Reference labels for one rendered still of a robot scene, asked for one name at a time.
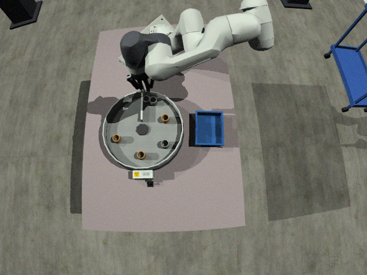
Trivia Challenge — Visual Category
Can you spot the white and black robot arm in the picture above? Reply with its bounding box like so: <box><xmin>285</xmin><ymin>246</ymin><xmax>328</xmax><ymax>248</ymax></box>
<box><xmin>118</xmin><ymin>0</ymin><xmax>274</xmax><ymax>81</ymax></box>

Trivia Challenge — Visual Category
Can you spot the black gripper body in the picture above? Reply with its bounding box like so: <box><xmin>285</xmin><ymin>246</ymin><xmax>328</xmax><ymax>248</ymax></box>
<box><xmin>131</xmin><ymin>72</ymin><xmax>149</xmax><ymax>81</ymax></box>

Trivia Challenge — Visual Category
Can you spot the blue crate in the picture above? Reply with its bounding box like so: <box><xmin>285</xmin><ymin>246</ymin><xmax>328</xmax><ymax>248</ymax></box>
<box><xmin>195</xmin><ymin>111</ymin><xmax>224</xmax><ymax>148</ymax></box>

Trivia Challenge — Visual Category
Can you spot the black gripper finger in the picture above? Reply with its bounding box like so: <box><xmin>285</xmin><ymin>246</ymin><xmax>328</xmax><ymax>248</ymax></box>
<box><xmin>127</xmin><ymin>75</ymin><xmax>145</xmax><ymax>97</ymax></box>
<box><xmin>143</xmin><ymin>78</ymin><xmax>154</xmax><ymax>96</ymax></box>

